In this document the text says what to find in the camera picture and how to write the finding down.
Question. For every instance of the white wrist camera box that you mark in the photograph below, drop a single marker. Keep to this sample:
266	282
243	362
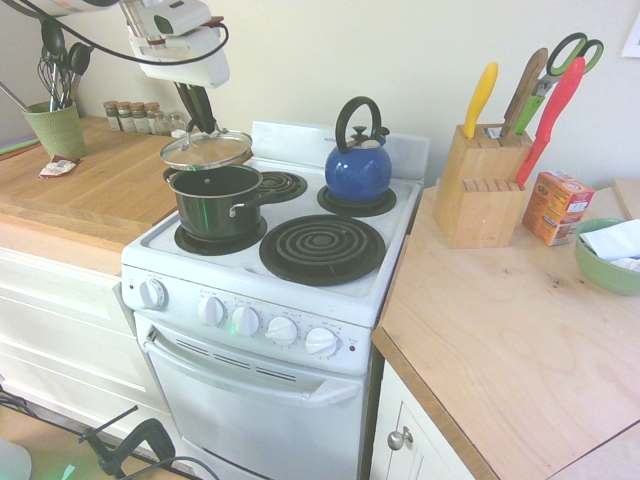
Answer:
175	17

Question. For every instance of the white drawer cabinet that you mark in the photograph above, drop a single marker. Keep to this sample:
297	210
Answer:
65	325

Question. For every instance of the green ribbed utensil cup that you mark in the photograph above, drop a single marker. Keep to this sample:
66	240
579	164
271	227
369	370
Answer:
55	132

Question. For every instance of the wooden knife block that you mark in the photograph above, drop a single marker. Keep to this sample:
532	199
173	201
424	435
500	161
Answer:
475	210

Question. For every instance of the grey rounded stand base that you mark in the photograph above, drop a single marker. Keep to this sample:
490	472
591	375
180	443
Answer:
12	462

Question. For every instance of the black cooking pot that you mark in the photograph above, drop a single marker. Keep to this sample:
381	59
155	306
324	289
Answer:
215	210

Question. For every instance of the silver cabinet knob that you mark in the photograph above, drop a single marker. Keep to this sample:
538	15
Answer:
399	438

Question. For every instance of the metal whisk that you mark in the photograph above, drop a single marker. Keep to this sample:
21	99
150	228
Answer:
49	75

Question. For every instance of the black spoon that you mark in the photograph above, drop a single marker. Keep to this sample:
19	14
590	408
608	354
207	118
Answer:
52	37

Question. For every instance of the glass pot lid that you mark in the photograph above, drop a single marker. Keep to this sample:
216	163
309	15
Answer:
210	150

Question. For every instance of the light wooden board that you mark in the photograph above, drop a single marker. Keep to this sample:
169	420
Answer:
629	197

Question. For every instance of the green ceramic bowl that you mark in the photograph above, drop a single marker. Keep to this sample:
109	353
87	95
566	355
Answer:
600	275

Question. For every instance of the large black coil burner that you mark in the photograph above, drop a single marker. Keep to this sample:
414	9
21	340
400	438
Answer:
322	250

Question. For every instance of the small black coil burner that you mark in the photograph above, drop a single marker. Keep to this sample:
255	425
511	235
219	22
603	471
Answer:
285	182
185	242
385	202

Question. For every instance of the black clamp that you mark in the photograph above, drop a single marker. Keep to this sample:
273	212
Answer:
130	440

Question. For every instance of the brown lidded spice jar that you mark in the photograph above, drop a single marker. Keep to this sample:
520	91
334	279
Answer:
111	116
152	117
139	119
125	117

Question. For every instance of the white electric stove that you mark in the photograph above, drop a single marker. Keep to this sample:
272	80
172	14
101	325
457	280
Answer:
260	410

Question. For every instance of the green and purple mats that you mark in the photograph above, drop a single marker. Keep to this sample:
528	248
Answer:
17	146

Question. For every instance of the green and grey scissors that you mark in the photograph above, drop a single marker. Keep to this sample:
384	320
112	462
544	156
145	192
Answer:
562	52

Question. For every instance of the red knife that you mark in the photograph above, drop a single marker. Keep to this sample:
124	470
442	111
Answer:
555	110

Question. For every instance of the white cabinet with knob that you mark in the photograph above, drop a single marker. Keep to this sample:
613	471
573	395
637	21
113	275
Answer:
415	450

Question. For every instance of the white crumpled paper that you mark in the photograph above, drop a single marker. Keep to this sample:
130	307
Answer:
612	240

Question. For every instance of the black ladle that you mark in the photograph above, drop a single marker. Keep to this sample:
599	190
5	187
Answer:
79	55

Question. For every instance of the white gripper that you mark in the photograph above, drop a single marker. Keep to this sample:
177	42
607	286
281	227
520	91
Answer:
195	62

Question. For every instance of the orange cardboard box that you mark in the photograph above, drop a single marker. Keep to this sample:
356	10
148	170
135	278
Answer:
555	207

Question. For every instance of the white stove knob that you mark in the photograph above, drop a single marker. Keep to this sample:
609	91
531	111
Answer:
211	311
152	295
281	332
245	321
321	342

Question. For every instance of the thin metal rod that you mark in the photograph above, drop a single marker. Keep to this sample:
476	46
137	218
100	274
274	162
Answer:
14	97

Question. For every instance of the red and white packet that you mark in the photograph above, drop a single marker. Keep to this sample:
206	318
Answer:
57	167

